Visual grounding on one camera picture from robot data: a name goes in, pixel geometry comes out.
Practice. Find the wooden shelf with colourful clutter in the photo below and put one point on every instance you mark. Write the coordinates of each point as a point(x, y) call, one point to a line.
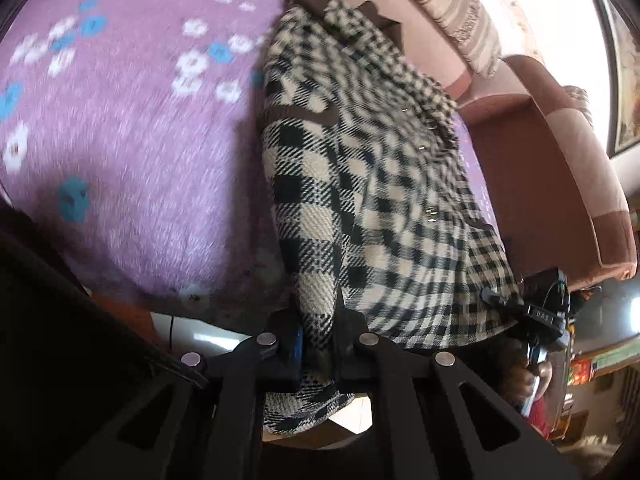
point(600, 365)

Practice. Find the person's right hand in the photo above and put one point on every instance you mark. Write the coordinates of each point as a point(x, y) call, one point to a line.
point(522, 377)

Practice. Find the black and cream checked coat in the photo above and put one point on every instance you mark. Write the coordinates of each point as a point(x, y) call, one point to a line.
point(370, 170)

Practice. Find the purple floral bedsheet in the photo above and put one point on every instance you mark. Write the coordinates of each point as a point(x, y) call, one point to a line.
point(125, 135)

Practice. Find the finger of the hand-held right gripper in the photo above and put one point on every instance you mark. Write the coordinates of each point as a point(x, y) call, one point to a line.
point(500, 300)

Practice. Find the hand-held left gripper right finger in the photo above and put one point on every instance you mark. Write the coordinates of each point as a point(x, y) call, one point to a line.
point(350, 355)

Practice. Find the striped beige cushion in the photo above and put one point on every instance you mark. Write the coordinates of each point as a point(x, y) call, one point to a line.
point(457, 10)

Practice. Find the framed wall picture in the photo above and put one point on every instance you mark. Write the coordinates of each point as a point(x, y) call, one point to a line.
point(625, 75)

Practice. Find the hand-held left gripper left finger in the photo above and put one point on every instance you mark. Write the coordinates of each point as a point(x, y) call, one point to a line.
point(298, 347)

